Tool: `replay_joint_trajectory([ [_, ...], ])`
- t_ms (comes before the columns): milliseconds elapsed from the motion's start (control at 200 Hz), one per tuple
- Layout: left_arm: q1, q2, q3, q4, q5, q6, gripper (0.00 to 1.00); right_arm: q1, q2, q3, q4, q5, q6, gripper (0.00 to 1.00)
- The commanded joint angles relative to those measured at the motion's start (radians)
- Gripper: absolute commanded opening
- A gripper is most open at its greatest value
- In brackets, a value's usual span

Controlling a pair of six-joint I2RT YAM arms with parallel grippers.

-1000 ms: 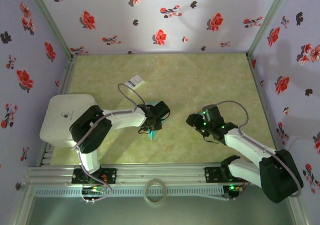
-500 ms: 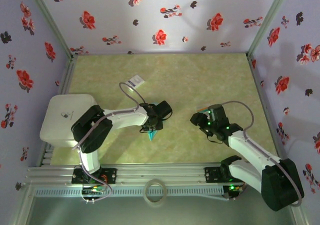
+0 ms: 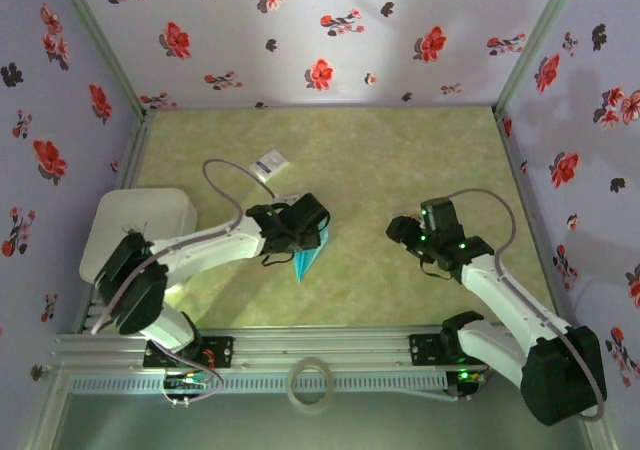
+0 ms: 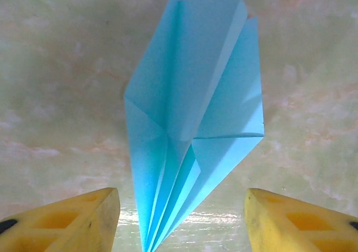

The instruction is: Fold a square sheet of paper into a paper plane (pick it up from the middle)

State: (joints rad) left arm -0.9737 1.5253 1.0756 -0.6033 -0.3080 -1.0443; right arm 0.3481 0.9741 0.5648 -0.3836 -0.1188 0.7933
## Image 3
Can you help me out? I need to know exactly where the light blue paper sheet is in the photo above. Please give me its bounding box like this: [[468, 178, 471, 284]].
[[292, 227, 331, 284]]

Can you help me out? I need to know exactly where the white packet with blue print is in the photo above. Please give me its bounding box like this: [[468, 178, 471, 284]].
[[249, 148, 291, 184]]

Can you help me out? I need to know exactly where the white plastic lidded box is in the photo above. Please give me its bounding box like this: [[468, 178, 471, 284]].
[[78, 187, 197, 291]]

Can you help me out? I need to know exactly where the clear tape roll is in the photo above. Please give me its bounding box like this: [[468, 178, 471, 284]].
[[285, 356, 335, 415]]

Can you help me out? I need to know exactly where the grey right arm cable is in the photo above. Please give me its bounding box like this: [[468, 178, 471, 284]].
[[447, 187, 609, 424]]

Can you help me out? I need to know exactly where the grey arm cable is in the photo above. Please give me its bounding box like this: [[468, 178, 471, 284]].
[[447, 187, 609, 424], [89, 158, 279, 406]]

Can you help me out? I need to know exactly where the grey left arm cable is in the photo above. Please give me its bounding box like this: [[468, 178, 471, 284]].
[[89, 158, 279, 406]]

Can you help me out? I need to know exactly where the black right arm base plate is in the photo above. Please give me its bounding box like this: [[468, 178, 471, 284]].
[[408, 332, 501, 369]]

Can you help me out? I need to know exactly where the aluminium side rail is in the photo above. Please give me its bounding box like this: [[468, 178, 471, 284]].
[[492, 107, 574, 329]]

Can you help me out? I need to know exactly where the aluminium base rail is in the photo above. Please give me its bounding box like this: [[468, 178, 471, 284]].
[[49, 325, 586, 371]]

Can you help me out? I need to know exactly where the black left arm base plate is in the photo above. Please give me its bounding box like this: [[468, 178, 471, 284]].
[[143, 334, 235, 370]]

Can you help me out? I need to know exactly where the circuit board with wires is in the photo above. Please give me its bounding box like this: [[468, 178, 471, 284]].
[[446, 367, 489, 402], [160, 368, 216, 407]]

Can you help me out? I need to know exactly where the grey slotted cable duct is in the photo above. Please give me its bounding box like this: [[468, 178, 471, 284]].
[[67, 372, 449, 396]]

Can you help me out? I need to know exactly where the aluminium frame post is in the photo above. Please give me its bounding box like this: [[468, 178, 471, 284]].
[[47, 0, 156, 121], [492, 0, 586, 116]]

